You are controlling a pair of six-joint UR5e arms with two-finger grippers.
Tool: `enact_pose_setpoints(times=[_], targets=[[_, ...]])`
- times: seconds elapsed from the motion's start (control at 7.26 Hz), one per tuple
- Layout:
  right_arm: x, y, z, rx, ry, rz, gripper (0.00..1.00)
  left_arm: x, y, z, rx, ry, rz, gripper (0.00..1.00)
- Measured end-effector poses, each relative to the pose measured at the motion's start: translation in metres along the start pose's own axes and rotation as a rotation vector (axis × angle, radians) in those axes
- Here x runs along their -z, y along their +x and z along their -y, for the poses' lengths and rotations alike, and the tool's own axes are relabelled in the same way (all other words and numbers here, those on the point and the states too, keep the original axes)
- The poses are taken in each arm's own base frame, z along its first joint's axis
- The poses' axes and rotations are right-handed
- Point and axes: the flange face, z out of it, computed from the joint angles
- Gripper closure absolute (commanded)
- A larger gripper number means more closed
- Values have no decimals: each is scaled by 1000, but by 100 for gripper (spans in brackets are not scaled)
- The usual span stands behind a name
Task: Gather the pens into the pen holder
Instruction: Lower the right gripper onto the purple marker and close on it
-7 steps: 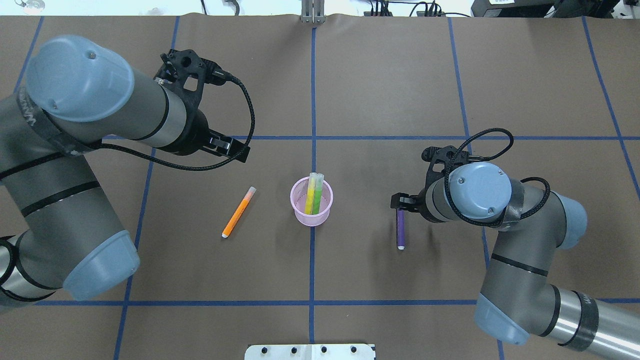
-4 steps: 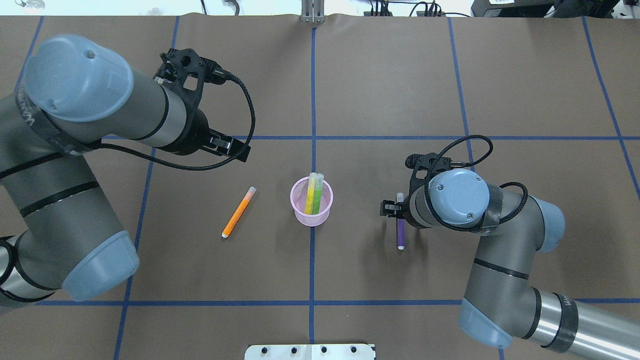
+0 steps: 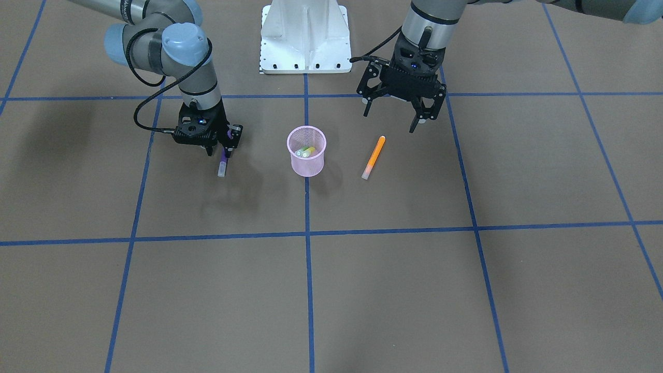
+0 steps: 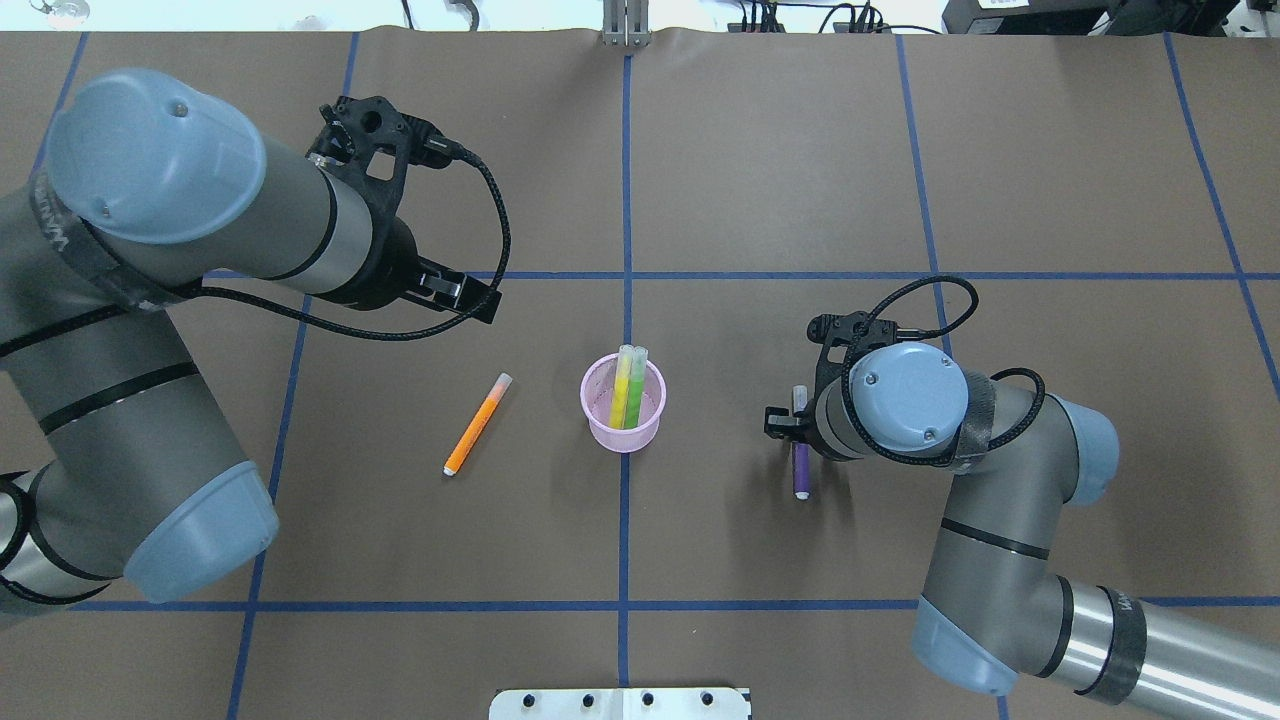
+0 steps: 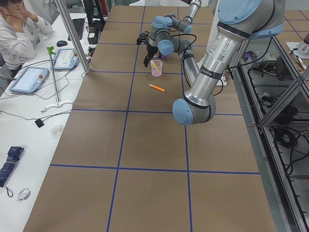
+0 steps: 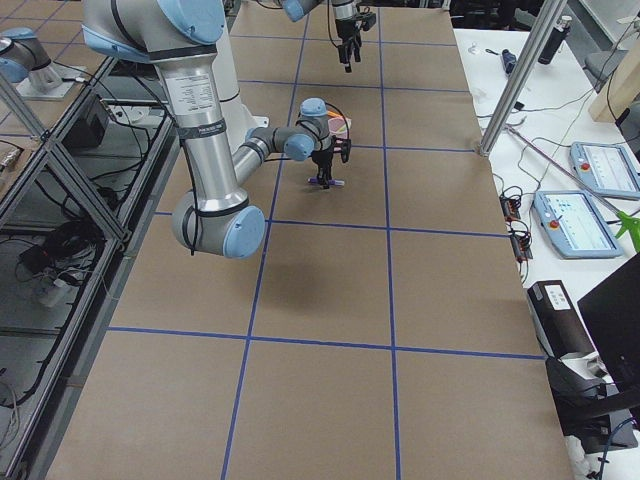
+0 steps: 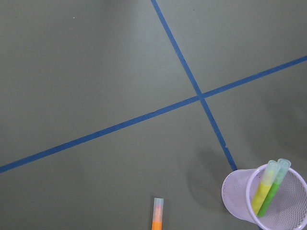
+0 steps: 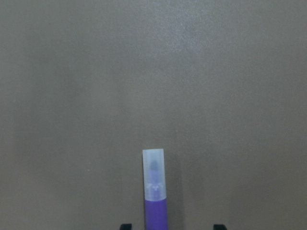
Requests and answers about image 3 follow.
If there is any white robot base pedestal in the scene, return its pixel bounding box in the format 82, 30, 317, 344
259, 1, 352, 74

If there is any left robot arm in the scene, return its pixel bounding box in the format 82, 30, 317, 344
350, 1, 662, 134

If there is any purple highlighter pen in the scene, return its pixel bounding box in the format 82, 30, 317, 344
217, 148, 229, 178

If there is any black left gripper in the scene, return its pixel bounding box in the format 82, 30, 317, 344
356, 44, 447, 134

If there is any orange highlighter pen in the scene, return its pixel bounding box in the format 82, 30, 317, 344
362, 135, 386, 180

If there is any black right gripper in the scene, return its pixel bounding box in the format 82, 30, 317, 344
172, 100, 243, 158

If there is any yellow highlighter pen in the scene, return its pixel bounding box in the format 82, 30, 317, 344
305, 147, 316, 159

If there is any green highlighter pen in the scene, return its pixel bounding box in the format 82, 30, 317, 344
295, 147, 309, 158

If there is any pink mesh pen holder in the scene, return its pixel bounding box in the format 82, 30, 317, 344
286, 126, 327, 177

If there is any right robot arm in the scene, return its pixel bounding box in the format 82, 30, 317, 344
77, 1, 242, 159

